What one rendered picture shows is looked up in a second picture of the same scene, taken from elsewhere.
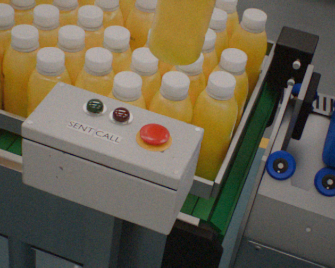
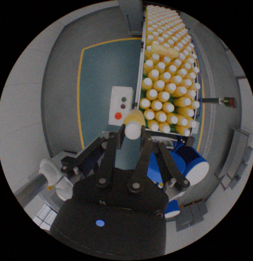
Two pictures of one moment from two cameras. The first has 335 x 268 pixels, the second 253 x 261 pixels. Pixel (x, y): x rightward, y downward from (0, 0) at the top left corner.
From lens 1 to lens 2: 0.72 m
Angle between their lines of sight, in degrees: 60
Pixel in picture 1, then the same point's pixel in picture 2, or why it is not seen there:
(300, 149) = not seen: hidden behind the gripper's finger
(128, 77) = (146, 103)
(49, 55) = (147, 81)
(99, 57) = (151, 93)
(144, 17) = (182, 101)
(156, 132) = (118, 116)
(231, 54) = (166, 128)
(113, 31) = (165, 94)
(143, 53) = (158, 104)
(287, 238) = not seen: hidden behind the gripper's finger
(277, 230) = not seen: hidden behind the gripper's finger
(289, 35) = (191, 140)
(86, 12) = (171, 85)
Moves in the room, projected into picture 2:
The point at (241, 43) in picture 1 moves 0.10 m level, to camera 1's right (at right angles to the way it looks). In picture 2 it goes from (181, 129) to (179, 144)
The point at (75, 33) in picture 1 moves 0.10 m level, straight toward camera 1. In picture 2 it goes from (160, 84) to (142, 89)
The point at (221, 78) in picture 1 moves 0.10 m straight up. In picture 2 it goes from (154, 127) to (158, 132)
